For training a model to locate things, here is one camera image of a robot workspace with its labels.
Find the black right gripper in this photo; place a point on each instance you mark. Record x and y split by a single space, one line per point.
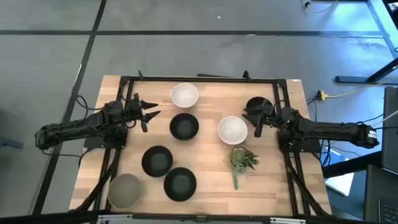
265 115

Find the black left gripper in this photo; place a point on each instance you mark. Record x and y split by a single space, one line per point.
136 109

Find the black ceramic bowl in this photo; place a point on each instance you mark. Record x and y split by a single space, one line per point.
157 161
256 100
180 183
184 126

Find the white ceramic bowl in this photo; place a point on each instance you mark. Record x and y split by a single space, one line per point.
232 130
184 95

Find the olive grey ceramic bowl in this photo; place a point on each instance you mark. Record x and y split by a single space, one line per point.
124 191

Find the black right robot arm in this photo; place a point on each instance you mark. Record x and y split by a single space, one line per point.
326 127

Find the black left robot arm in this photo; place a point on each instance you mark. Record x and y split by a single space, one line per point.
77 126

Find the green succulent in black pot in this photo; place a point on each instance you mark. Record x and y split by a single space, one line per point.
241 158

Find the yellow power strip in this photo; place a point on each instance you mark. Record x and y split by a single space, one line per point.
322 95

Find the black desk leg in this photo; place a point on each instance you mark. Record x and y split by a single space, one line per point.
357 79

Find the black desk beam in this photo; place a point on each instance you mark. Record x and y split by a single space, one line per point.
351 165

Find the white flat box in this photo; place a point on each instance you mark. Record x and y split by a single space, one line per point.
340 183

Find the black crossbar with silver brackets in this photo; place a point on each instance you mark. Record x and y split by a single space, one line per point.
199 218

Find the black computer case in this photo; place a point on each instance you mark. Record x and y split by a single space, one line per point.
390 130

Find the black laptop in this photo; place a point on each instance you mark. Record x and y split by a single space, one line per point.
381 196

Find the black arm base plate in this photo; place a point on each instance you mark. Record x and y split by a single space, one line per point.
105 143
304 146

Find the black aluminium table frame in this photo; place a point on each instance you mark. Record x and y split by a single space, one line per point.
202 80

